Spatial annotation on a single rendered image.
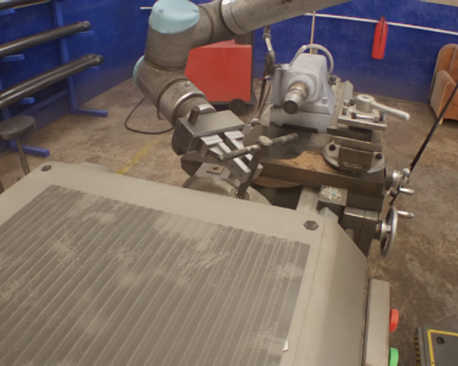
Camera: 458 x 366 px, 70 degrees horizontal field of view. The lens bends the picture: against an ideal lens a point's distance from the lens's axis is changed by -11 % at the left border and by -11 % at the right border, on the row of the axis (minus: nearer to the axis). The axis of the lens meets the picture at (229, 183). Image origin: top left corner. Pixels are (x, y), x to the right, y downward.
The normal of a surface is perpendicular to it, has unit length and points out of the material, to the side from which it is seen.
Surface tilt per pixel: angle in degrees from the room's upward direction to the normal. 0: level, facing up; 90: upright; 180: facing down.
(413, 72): 90
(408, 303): 0
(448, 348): 0
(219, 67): 90
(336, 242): 38
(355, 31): 90
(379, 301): 0
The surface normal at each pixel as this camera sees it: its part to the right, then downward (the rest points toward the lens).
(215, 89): 0.02, 0.55
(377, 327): 0.00, -0.84
